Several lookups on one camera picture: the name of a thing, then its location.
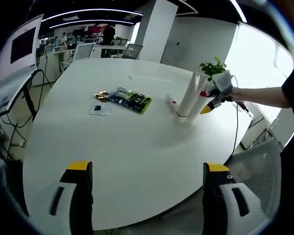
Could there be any white mesh office chair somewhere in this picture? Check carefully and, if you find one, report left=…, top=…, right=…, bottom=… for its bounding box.
left=72, top=42, right=98, bottom=61

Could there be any tall white skincare tube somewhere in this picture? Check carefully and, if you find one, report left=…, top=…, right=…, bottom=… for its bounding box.
left=175, top=71, right=202, bottom=123

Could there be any black floor cable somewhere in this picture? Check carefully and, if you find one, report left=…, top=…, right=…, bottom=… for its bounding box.
left=1, top=115, right=27, bottom=160

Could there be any white red-collared skincare bottle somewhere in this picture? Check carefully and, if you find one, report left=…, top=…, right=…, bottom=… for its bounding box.
left=190, top=75, right=211, bottom=122

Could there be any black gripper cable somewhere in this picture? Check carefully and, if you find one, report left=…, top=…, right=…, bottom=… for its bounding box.
left=230, top=74, right=240, bottom=157

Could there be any red windowsill object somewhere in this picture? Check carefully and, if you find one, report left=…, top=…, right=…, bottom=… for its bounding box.
left=236, top=101, right=252, bottom=118

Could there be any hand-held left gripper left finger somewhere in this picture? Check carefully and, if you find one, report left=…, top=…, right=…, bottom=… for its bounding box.
left=49, top=161, right=94, bottom=235

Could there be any green potted plant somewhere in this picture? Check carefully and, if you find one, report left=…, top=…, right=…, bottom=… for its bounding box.
left=199, top=56, right=228, bottom=81

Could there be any black laptop stand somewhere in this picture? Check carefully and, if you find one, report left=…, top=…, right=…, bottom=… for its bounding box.
left=22, top=70, right=44, bottom=122

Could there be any gold foil skincare sachet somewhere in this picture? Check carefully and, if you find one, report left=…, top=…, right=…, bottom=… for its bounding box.
left=93, top=90, right=110, bottom=102

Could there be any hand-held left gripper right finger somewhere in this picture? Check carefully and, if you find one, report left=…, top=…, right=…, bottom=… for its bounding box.
left=202, top=161, right=263, bottom=235

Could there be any light grey mesh chair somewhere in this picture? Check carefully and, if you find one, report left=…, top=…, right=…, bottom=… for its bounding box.
left=225, top=141, right=284, bottom=221

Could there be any ceiling light strip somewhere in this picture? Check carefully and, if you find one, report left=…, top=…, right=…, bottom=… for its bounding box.
left=230, top=0, right=247, bottom=24

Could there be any dark grey office chair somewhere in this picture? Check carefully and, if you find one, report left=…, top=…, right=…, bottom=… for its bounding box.
left=122, top=43, right=144, bottom=59

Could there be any black laptop cable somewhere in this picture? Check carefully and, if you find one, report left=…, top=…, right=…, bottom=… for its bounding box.
left=36, top=48, right=52, bottom=88

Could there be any white laptop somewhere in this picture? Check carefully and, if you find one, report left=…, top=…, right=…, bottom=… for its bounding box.
left=0, top=14, right=44, bottom=118

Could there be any dark green skincare sachet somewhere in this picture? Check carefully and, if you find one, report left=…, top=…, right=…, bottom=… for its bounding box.
left=107, top=87, right=153, bottom=115

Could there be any clear blue-square skincare sachet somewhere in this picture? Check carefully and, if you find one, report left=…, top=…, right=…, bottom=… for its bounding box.
left=89, top=103, right=113, bottom=116

